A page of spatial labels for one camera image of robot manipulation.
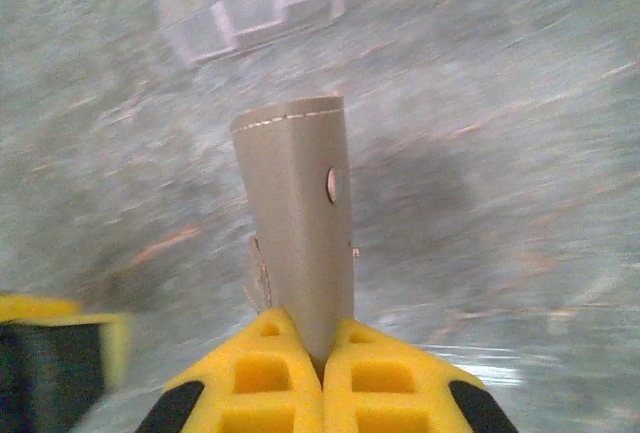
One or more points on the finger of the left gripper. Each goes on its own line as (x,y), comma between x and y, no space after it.
(50,368)

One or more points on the clear acrylic card box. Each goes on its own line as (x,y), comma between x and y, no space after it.
(280,8)

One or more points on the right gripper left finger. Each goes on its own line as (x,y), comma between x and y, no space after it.
(260,388)

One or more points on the clear plastic box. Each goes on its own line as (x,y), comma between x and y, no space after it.
(295,213)

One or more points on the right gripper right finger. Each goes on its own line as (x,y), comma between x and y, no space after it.
(385,388)

